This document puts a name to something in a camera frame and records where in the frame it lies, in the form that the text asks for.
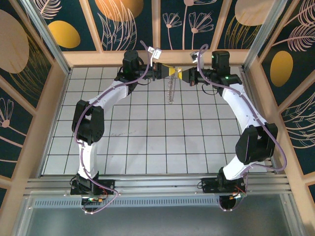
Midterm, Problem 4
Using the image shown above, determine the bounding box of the metal keyring chain holder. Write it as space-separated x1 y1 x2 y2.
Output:
166 73 178 105

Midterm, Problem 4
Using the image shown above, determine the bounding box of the navy panel with pink flowers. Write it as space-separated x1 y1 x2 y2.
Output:
159 0 225 51

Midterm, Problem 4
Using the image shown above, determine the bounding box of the navy panel with leaf outlines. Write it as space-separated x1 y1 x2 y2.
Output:
87 0 155 52

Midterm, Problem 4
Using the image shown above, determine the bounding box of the navy panel, oval and feather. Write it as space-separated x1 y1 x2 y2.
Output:
257 0 315 107

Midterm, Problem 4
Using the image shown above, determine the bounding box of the navy panel, beige circle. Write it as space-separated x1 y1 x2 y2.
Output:
216 0 275 50

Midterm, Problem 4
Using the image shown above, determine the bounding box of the navy panel with yellow oval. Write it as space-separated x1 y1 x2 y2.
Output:
31 0 99 52

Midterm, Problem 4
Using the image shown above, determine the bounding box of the navy panel with feather outlines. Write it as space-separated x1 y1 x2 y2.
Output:
280 92 315 176

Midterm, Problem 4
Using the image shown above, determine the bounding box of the navy panel with gold lines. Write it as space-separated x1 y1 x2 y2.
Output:
0 8 55 109

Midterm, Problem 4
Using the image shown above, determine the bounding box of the small circuit board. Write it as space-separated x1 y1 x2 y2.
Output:
227 191 248 201
82 195 109 205

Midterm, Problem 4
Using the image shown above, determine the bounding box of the navy panel with single flower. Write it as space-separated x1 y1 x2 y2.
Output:
0 86 35 179

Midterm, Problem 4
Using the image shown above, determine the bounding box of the perforated grey metal sheet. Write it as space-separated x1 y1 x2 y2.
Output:
14 193 306 236

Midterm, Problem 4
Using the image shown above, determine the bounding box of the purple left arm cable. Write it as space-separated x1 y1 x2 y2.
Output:
73 40 155 215

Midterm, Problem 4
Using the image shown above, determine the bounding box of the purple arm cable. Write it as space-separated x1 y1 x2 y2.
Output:
73 40 155 215
195 44 288 212

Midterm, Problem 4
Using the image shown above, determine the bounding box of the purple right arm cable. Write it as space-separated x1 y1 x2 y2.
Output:
195 44 288 212

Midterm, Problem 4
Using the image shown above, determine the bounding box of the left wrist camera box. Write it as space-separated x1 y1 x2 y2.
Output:
147 46 162 60

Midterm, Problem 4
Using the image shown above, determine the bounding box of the aluminium corner post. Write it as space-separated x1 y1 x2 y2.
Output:
21 0 73 76
242 0 290 72

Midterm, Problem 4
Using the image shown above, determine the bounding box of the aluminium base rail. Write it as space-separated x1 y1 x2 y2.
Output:
23 176 293 197

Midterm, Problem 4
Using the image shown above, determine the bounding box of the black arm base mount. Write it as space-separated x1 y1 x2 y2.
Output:
200 176 247 195
70 177 116 196

